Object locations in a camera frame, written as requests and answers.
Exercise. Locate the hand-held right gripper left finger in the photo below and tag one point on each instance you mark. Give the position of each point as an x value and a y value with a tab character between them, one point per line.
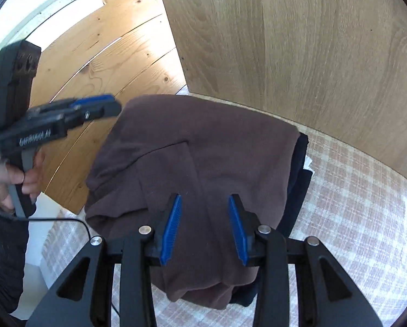
171	233

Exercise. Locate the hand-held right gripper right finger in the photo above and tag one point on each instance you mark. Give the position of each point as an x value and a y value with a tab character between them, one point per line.
239	233

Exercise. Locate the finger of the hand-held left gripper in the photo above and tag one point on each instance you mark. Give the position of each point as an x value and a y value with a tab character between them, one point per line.
101	105
70	117

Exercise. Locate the brown fleece sweater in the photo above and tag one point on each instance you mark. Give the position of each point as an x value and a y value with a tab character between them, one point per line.
207	150

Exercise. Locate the person's left forearm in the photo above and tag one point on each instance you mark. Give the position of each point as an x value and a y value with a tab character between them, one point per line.
2	252

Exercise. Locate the person's left hand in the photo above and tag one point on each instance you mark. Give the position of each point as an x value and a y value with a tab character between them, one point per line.
1	180

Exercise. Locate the pine plank panel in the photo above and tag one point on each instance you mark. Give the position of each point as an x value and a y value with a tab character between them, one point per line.
121	58

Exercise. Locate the folded black t-shirt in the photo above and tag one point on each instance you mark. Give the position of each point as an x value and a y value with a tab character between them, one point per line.
297	184

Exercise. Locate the pink plaid blanket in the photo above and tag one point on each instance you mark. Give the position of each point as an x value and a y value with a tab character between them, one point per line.
353	228

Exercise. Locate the light wooden board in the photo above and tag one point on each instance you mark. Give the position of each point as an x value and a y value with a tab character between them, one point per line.
292	51

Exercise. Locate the white window frame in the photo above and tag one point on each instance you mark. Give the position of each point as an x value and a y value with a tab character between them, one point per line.
53	3

